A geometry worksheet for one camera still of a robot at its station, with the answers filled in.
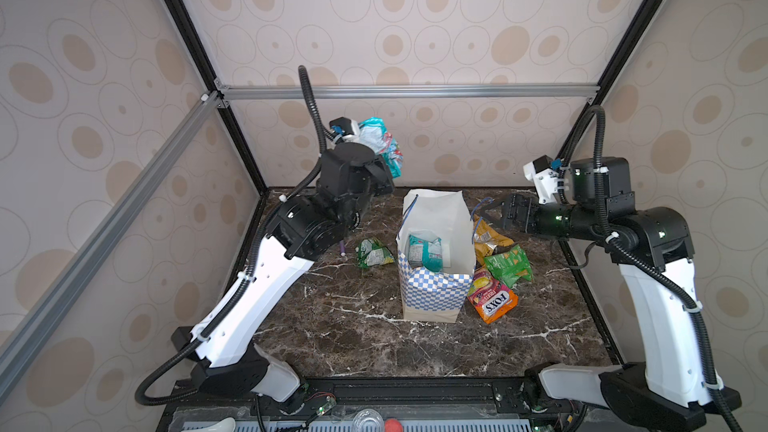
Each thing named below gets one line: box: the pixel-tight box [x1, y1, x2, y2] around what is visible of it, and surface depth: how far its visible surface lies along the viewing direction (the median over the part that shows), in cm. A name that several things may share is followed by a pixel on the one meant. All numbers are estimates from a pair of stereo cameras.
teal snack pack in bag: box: [408, 234, 443, 272], surface depth 99 cm
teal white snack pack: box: [358, 117, 404, 179], surface depth 59 cm
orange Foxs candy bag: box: [468, 269, 519, 325], surface depth 89 cm
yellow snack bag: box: [473, 214, 515, 266], surface depth 99 cm
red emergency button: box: [384, 418, 403, 432], surface depth 69 cm
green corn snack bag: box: [484, 244, 533, 288], surface depth 94 cm
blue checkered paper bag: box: [396, 189, 476, 323], surface depth 84 cm
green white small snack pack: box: [357, 238, 395, 268], surface depth 97 cm
